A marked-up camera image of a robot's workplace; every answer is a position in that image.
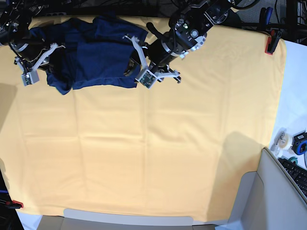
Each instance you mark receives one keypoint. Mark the black keyboard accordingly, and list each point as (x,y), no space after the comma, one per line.
(296,176)

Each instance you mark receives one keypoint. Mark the red black clamp right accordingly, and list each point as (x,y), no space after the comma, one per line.
(273,41)

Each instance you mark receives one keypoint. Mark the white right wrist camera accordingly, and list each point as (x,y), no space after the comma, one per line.
(30,78)

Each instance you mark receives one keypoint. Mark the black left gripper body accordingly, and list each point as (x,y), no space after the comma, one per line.
(156,57)

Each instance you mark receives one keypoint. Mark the green tape roll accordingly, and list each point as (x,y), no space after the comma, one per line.
(293,160)

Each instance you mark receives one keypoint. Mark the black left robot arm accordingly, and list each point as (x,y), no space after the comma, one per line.
(189,26)

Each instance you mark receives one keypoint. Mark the blue long-sleeve shirt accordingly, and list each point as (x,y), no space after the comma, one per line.
(95,53)

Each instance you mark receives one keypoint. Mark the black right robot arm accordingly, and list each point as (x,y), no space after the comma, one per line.
(14,28)

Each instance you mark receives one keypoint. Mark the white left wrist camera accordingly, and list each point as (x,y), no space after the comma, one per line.
(146,78)

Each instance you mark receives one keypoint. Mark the black power strip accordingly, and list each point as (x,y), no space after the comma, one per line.
(50,14)

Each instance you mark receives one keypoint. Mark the yellow table cloth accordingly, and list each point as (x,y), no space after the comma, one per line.
(175,150)

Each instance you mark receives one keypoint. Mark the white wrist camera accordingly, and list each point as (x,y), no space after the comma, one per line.
(30,78)
(146,78)

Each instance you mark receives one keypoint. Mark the red black clamp lower left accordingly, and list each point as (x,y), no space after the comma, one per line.
(14,205)

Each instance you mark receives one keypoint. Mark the red black clamp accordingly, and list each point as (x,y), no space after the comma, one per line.
(14,205)
(273,41)

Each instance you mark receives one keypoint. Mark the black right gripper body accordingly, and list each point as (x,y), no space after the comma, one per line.
(33,54)

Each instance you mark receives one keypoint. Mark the blue black tape measure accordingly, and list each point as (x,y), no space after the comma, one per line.
(300,143)

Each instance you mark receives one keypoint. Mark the white tape dispenser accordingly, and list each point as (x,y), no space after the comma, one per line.
(283,141)

